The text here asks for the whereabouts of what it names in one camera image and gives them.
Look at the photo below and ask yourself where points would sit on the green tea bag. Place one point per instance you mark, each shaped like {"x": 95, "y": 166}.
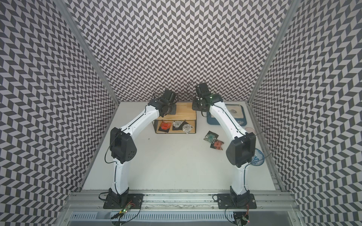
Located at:
{"x": 211, "y": 137}

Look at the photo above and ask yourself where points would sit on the aluminium corner post left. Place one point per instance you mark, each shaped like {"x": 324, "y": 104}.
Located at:
{"x": 85, "y": 47}

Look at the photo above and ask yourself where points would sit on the blue tray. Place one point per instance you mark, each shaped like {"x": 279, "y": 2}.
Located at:
{"x": 213, "y": 121}

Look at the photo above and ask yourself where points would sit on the beige cloth on tray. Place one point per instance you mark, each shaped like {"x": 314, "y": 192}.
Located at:
{"x": 236, "y": 111}

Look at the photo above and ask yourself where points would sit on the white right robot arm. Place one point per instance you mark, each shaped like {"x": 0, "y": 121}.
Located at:
{"x": 241, "y": 149}

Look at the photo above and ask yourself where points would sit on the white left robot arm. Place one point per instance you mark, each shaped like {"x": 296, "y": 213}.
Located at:
{"x": 122, "y": 143}

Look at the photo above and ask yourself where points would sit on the black wire wooden shelf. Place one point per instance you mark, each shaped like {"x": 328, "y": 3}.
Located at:
{"x": 181, "y": 119}

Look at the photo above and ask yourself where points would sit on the aluminium corner post right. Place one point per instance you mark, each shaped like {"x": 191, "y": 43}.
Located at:
{"x": 276, "y": 44}

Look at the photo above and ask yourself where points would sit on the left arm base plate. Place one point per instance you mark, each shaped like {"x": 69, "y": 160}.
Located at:
{"x": 115, "y": 202}

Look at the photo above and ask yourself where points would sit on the pink plastic cup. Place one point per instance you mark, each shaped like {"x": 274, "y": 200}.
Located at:
{"x": 250, "y": 131}

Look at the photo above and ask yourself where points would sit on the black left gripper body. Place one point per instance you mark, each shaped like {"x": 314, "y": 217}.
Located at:
{"x": 173, "y": 105}

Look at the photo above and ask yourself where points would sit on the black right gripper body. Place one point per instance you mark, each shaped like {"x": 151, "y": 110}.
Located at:
{"x": 197, "y": 105}

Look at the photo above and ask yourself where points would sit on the aluminium corner post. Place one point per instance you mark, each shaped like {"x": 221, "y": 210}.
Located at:
{"x": 85, "y": 47}
{"x": 276, "y": 44}

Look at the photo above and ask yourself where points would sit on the red tea bag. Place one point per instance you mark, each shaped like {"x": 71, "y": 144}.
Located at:
{"x": 165, "y": 126}
{"x": 217, "y": 145}

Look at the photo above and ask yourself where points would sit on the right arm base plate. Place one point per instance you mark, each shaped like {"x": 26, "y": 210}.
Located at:
{"x": 245, "y": 201}

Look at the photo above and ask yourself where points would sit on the blue patterned bowl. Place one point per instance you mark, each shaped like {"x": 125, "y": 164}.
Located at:
{"x": 258, "y": 159}

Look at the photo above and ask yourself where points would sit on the aluminium front rail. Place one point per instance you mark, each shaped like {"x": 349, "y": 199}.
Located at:
{"x": 178, "y": 200}

